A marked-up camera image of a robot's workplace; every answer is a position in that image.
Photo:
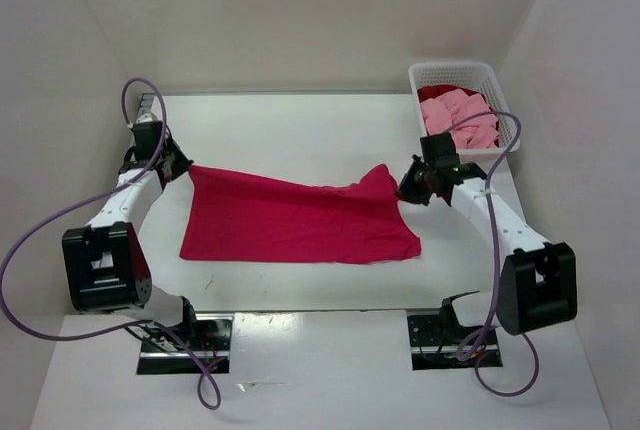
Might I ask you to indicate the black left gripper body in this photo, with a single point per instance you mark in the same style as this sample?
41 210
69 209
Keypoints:
178 164

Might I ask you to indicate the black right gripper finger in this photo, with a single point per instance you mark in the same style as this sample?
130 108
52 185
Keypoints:
415 191
415 170

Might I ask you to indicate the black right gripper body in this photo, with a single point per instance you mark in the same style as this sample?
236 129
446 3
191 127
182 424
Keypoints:
409 186

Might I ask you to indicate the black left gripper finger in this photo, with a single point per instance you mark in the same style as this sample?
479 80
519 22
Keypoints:
171 173
176 156

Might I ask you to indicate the light pink t shirt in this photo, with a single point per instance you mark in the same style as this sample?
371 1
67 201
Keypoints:
460 120

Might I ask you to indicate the magenta t shirt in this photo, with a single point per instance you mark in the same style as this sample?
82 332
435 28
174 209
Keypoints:
242 217

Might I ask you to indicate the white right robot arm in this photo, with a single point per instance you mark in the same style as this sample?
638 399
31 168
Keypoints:
537 284

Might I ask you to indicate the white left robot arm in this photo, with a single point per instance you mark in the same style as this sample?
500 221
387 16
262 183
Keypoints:
107 271

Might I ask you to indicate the dark red t shirt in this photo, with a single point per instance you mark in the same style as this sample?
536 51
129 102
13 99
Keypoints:
440 91

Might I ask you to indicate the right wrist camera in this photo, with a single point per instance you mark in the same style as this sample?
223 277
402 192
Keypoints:
439 151

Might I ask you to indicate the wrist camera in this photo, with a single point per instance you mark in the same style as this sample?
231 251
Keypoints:
147 136
439 151

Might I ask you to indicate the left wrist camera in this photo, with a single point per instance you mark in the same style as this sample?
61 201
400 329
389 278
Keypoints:
147 136

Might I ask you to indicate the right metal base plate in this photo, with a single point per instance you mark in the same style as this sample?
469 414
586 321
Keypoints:
432 349

